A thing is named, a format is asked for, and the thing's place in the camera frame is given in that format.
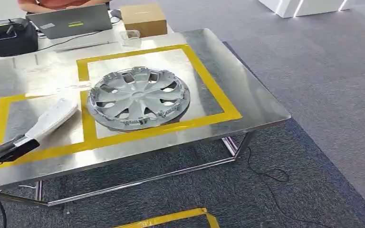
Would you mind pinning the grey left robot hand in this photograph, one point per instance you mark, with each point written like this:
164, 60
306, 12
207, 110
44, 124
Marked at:
0, 152

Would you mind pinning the white plastic car part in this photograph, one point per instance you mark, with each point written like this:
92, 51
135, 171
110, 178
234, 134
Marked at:
51, 119

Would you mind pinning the small yellow tape rectangle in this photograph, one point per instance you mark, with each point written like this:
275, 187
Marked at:
3, 110

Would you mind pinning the black bag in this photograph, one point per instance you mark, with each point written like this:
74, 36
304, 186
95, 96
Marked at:
11, 39

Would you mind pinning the grey laptop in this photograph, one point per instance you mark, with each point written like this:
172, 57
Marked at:
69, 22

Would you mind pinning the silver wheel hubcap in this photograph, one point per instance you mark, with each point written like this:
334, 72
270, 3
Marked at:
138, 99

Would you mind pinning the person at laptop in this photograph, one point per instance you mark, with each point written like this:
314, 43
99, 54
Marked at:
56, 3

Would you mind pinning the clear plastic container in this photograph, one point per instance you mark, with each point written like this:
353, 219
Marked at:
130, 38

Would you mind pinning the yellow floor tape corner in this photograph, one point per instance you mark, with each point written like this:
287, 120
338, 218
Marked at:
170, 217

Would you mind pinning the cardboard box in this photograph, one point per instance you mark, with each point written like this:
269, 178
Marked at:
144, 20

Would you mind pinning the large yellow tape rectangle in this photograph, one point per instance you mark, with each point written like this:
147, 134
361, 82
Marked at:
214, 91

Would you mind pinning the steel bench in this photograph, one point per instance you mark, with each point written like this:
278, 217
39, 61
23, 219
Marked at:
233, 94

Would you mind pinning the white platform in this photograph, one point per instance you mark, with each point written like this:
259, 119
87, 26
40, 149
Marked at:
305, 8

